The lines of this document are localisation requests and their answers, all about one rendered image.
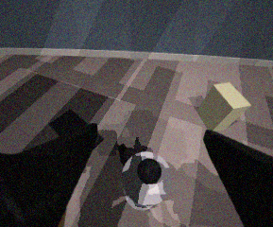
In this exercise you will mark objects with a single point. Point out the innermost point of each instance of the brown rectangular block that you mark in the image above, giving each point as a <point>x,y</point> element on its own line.
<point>62,219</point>

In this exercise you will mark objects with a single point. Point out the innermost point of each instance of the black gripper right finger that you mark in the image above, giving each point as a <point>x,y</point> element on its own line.
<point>247,175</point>

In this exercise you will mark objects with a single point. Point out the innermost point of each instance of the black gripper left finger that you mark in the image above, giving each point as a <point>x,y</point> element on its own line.
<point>37,184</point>

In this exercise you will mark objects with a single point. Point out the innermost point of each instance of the dark grey flat rectangular slab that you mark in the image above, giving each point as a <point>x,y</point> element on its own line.
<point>69,122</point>

